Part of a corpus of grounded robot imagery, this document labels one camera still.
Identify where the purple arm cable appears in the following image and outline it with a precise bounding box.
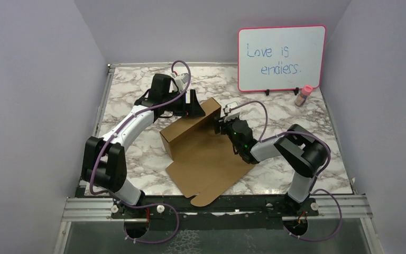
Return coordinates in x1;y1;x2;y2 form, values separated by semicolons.
229;101;344;243
89;60;192;246

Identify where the pink lidded marker jar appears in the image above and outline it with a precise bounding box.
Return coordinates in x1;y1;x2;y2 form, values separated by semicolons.
294;85;314;106

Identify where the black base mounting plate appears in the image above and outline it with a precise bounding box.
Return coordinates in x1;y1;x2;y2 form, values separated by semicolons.
63;195;319;232

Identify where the pink framed whiteboard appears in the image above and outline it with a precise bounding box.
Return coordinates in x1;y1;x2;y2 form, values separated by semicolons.
237;25;327;92

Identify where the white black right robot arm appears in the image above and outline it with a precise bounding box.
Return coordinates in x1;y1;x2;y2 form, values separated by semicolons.
213;116;331;215

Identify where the aluminium front frame rail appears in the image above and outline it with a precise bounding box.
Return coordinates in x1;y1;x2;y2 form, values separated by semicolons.
54;194;383;253

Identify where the brown cardboard box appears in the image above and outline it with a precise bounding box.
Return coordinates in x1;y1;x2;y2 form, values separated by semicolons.
160;98;254;207

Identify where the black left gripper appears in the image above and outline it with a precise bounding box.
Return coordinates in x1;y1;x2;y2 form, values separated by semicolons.
162;89;205;116

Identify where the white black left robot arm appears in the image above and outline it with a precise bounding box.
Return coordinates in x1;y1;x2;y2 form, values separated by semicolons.
81;71;206;217

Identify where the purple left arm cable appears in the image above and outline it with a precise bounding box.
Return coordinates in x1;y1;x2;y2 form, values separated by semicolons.
89;60;192;246

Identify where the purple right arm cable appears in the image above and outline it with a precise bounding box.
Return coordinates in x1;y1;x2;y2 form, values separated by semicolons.
229;101;344;243

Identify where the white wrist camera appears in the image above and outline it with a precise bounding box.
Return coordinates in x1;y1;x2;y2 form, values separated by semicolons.
222;102;240;122
172;72;189;93

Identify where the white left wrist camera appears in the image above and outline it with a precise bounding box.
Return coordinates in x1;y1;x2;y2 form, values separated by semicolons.
172;72;189;93

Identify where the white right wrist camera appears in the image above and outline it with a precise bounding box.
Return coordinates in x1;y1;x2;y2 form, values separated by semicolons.
222;102;240;122

